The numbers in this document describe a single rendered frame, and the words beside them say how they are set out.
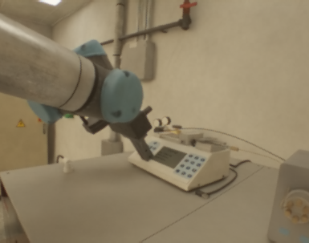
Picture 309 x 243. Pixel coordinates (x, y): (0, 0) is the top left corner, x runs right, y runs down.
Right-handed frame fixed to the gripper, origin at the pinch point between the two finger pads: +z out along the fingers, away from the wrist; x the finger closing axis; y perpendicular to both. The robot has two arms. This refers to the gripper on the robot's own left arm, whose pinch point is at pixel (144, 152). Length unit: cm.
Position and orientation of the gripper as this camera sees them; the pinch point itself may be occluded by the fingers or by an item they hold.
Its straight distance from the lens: 57.6
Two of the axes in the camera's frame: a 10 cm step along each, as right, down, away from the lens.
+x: -6.3, -1.3, 7.7
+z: 4.1, 7.8, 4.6
